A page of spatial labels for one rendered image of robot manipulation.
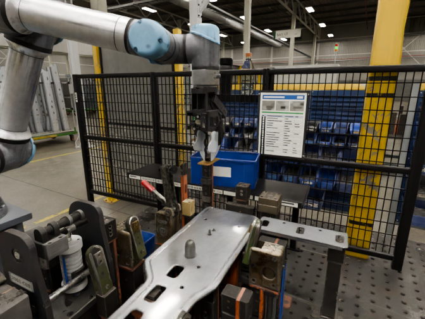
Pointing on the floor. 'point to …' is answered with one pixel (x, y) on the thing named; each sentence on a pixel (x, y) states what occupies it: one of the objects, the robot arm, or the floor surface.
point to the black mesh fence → (413, 176)
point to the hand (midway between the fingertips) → (209, 156)
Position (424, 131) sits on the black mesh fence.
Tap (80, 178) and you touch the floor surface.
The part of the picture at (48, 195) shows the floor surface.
